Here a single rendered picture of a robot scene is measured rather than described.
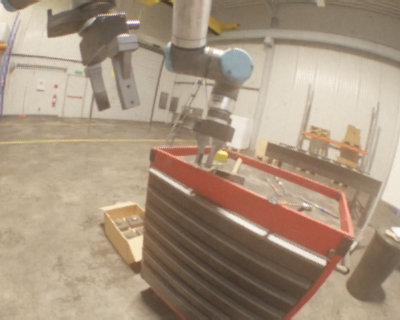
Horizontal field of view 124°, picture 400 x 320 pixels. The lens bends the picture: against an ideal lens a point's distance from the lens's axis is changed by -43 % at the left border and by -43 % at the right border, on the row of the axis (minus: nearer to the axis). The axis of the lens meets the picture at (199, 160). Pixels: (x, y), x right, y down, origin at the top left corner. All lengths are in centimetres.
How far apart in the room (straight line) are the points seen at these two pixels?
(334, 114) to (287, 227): 815
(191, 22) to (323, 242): 58
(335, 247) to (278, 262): 15
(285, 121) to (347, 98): 311
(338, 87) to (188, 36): 852
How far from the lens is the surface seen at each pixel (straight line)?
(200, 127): 61
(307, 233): 47
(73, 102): 1027
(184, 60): 49
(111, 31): 30
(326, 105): 860
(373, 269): 187
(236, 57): 49
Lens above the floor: 111
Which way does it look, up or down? 14 degrees down
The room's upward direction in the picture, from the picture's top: 12 degrees clockwise
